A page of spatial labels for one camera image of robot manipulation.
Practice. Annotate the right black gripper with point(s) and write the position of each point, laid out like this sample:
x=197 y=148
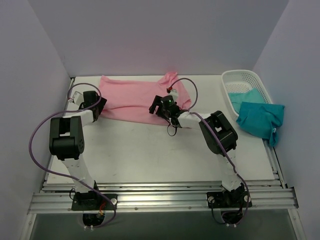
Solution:
x=155 y=106

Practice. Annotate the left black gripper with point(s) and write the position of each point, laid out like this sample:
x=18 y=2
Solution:
x=99 y=105

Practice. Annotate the pink t shirt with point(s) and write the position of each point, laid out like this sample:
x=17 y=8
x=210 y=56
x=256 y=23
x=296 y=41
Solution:
x=130 y=100

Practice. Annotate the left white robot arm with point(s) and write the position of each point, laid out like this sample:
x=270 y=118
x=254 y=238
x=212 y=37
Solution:
x=67 y=143

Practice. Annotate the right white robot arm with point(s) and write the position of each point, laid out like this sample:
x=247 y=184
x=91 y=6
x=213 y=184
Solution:
x=219 y=135

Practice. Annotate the white plastic basket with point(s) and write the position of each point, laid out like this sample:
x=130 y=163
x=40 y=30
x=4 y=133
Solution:
x=241 y=81

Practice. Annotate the teal t shirt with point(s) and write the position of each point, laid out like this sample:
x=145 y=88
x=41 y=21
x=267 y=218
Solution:
x=256 y=117

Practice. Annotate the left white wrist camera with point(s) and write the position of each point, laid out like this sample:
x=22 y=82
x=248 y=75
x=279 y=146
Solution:
x=77 y=98

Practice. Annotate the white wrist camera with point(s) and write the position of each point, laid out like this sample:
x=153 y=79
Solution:
x=77 y=98
x=172 y=92

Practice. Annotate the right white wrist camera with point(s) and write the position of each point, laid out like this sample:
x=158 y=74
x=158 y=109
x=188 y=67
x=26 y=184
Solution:
x=172 y=92

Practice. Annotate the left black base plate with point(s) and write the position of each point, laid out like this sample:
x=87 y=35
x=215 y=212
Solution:
x=89 y=202

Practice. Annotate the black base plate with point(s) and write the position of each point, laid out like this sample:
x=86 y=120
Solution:
x=226 y=199
x=89 y=202

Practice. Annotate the aluminium mounting rail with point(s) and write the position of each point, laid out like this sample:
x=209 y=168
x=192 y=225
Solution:
x=164 y=197

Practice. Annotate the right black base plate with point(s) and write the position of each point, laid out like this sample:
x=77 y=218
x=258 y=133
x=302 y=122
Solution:
x=226 y=199

